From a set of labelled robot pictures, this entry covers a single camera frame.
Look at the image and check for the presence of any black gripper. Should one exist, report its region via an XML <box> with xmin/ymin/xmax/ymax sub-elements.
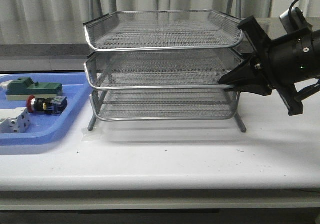
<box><xmin>219</xmin><ymin>16</ymin><xmax>304</xmax><ymax>116</ymax></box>

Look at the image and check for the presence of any silver mesh tray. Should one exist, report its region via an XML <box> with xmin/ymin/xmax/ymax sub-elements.
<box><xmin>83</xmin><ymin>9</ymin><xmax>244</xmax><ymax>52</ymax></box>
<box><xmin>89</xmin><ymin>88</ymin><xmax>240</xmax><ymax>121</ymax></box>
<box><xmin>84</xmin><ymin>49</ymin><xmax>243</xmax><ymax>90</ymax></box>

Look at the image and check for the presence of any red emergency stop button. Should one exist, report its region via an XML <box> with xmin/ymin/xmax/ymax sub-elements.
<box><xmin>26</xmin><ymin>95</ymin><xmax>68</xmax><ymax>115</ymax></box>

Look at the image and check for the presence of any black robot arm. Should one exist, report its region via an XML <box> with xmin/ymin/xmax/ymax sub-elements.
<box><xmin>219</xmin><ymin>16</ymin><xmax>320</xmax><ymax>116</ymax></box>

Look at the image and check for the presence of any silver mesh top tray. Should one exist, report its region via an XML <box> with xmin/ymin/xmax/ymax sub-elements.
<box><xmin>83</xmin><ymin>9</ymin><xmax>244</xmax><ymax>52</ymax></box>

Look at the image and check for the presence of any silver mesh bottom tray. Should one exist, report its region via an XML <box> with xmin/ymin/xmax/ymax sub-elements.
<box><xmin>89</xmin><ymin>88</ymin><xmax>240</xmax><ymax>121</ymax></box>

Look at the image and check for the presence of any blue plastic tray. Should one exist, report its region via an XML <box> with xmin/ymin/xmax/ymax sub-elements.
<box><xmin>0</xmin><ymin>72</ymin><xmax>91</xmax><ymax>145</ymax></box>

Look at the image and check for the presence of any white circuit breaker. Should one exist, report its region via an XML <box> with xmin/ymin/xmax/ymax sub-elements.
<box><xmin>0</xmin><ymin>107</ymin><xmax>31</xmax><ymax>133</ymax></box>

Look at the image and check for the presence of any grey background counter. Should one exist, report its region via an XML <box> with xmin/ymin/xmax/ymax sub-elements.
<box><xmin>0</xmin><ymin>17</ymin><xmax>320</xmax><ymax>60</ymax></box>

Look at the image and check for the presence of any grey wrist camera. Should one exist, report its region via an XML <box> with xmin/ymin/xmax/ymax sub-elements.
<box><xmin>279</xmin><ymin>7</ymin><xmax>313</xmax><ymax>34</ymax></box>

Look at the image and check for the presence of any grey metal rack frame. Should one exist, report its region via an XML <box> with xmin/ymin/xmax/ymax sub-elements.
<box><xmin>86</xmin><ymin>0</ymin><xmax>248</xmax><ymax>133</ymax></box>

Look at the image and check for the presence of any green electrical switch block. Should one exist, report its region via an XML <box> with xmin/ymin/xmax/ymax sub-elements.
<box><xmin>6</xmin><ymin>77</ymin><xmax>63</xmax><ymax>101</ymax></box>

